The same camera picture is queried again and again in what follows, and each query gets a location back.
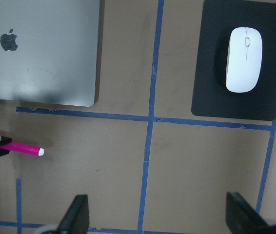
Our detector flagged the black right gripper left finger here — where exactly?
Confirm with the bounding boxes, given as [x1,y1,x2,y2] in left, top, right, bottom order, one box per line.
[56,195,89,234]

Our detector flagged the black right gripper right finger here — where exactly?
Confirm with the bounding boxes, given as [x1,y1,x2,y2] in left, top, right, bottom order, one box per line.
[226,192,275,234]

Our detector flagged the pink pen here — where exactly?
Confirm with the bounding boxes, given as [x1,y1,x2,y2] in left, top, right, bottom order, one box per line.
[0,142,44,156]

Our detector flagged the white computer mouse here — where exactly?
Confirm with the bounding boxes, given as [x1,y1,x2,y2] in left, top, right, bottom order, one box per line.
[225,27,263,93]

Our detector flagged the black mousepad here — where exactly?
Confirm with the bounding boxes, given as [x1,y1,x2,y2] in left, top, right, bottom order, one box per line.
[191,0,276,121]

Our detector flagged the silver apple laptop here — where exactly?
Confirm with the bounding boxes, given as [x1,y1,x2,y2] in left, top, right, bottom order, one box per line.
[0,0,104,107]

